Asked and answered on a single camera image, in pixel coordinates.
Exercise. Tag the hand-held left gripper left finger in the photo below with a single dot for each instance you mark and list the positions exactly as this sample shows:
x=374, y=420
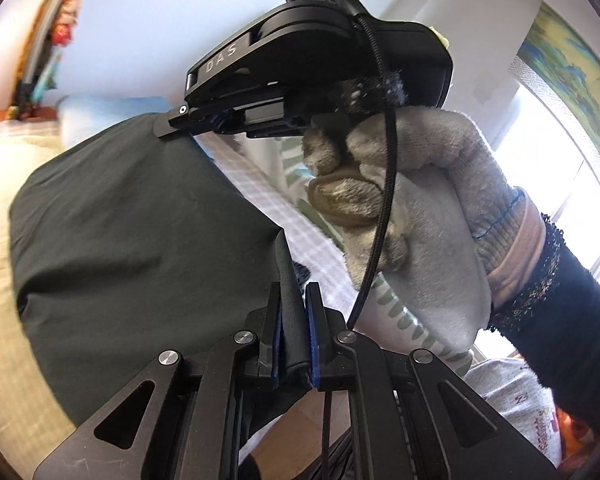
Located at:
x=275, y=345

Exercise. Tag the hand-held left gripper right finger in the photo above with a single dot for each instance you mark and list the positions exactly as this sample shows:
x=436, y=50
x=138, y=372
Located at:
x=314, y=340

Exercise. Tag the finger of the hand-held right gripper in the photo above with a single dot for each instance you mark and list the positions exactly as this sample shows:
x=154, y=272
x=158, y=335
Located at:
x=185, y=120

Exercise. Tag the dark green pants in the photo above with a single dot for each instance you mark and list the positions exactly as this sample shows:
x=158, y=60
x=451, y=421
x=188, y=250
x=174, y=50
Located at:
x=130, y=235

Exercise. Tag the person's right forearm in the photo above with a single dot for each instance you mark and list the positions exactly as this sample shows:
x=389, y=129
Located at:
x=570, y=320

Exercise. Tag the person's right hand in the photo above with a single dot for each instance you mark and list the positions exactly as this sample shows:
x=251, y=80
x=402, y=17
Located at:
x=440, y=200

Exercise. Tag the green patterned pillow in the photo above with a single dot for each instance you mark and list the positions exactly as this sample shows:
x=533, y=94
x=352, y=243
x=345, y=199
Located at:
x=405, y=317

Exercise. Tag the light blue folded towel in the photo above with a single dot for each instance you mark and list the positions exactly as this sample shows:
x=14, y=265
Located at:
x=90, y=115

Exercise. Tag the folded silver tripod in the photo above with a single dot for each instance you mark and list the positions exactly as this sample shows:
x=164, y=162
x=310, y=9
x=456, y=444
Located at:
x=35, y=60

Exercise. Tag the grey printed garment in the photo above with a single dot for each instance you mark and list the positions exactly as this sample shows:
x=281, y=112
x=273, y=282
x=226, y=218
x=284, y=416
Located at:
x=515, y=410

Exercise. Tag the bright window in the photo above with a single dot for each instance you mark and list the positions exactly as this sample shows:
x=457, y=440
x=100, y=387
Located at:
x=545, y=160

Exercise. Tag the landscape wall painting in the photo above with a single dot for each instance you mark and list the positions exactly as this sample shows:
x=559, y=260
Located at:
x=575, y=60

